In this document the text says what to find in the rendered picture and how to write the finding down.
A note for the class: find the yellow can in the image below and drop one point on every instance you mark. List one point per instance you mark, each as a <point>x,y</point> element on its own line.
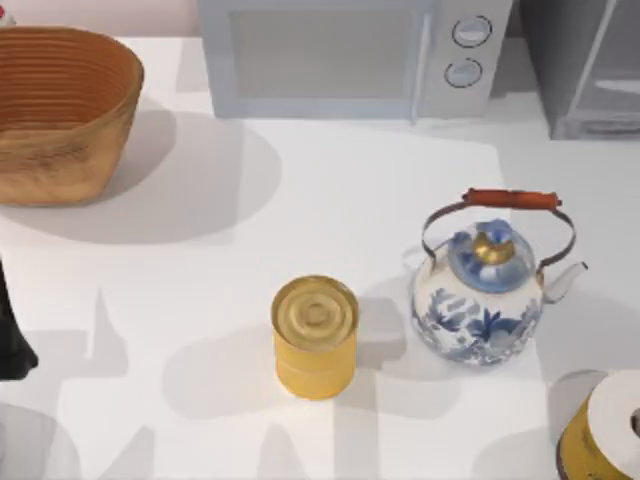
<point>316,350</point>

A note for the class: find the blue and white kettle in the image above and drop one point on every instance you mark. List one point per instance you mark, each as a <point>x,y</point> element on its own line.
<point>475,310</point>

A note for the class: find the pale microwave oven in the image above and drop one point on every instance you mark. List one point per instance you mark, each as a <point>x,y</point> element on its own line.
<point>320,55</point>

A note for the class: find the round microwave knob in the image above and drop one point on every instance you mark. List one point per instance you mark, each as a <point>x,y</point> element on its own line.
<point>463,73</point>
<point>471,29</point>

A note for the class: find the brown wooden basket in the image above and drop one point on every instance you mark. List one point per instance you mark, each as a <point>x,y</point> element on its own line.
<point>60,145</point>

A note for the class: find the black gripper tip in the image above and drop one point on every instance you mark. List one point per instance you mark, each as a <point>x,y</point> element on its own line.
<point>11,335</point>

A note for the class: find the yellow and white tape roll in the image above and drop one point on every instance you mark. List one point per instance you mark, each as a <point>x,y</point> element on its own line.
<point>607,430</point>

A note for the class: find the red and white object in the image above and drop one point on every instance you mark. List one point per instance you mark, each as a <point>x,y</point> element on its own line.
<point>5,10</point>

